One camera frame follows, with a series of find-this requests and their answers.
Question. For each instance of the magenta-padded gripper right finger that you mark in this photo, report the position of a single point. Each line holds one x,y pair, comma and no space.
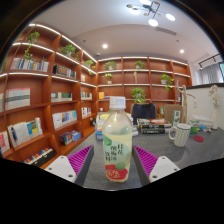
163,167

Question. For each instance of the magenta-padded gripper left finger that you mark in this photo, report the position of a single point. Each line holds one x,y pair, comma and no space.
61,166

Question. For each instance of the clear drink bottle white cap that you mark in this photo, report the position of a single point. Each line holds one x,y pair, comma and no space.
116,146

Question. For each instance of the white patterned mug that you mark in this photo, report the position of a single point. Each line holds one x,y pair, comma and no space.
182,136

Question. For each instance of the green and white box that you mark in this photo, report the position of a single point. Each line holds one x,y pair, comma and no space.
194,130

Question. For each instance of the green and white carton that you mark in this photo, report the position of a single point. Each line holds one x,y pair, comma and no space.
176,118

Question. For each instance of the stack of colourful books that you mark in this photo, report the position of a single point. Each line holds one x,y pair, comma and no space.
99,128

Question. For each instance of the dark office chair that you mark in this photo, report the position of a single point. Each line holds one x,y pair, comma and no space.
144,111

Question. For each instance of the orange wooden shelf unit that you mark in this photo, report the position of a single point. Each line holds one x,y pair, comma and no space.
40,100

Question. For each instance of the grey curtain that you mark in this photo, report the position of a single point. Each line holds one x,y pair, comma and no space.
210,74

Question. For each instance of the window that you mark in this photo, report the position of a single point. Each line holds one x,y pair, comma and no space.
222,70

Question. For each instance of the recessed ceiling light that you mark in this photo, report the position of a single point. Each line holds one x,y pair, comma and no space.
105,46
181,51

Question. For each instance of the ceiling air vent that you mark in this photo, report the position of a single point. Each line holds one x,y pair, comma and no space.
165,30

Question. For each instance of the black track light rail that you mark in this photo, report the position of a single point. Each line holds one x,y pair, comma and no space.
208,60

